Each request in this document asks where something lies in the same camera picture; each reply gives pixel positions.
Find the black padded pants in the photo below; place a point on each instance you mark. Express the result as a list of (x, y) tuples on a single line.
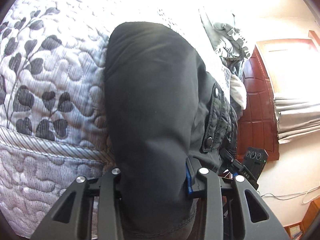
[(162, 106)]

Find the red wooden headboard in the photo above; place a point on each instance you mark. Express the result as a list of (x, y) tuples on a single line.
[(257, 126)]

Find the grey crumpled duvet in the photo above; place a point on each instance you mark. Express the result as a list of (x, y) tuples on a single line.
[(229, 43)]

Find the white pillow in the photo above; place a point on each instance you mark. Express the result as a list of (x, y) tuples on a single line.
[(238, 91)]

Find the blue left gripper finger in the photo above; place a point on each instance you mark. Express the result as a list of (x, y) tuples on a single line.
[(194, 188)]

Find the grey quilted leaf bedspread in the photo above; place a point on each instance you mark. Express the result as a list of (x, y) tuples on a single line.
[(53, 123)]

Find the striped grey curtain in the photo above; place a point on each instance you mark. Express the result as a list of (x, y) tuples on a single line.
[(296, 117)]

